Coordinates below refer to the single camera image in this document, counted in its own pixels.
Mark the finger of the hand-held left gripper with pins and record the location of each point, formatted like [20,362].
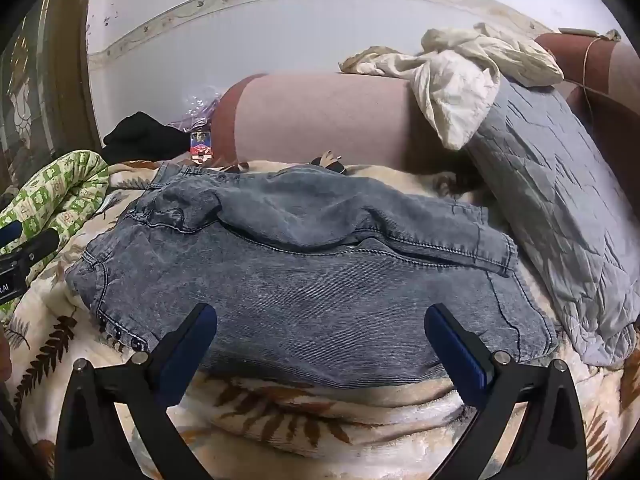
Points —
[40,247]

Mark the clear purple plastic bag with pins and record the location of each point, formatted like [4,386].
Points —
[197,110]

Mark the brown bolster pillow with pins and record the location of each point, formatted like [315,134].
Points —
[605,85]

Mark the dark wooden glass door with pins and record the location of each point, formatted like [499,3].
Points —
[30,100]

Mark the grey denim pants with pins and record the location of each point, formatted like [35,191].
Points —
[300,300]

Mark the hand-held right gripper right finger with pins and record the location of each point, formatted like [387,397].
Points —
[460,360]

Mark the leaf print blanket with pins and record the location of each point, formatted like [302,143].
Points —
[300,420]

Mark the cream crumpled cloth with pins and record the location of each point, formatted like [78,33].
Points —
[450,85]

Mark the green printed quilt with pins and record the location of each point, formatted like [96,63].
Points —
[60,195]

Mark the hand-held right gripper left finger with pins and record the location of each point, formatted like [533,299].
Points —
[185,355]

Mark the small red box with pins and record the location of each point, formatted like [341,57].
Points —
[200,149]

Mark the grey quilted pillow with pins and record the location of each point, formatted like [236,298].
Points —
[550,200]

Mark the black cloth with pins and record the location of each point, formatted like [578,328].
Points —
[140,135]

